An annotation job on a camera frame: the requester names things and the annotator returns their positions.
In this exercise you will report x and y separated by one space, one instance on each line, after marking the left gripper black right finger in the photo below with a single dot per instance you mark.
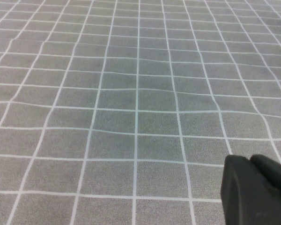
274 173

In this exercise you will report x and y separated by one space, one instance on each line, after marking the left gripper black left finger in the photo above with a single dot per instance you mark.
243 199

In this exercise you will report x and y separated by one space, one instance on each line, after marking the grey checked tablecloth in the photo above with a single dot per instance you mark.
107 105

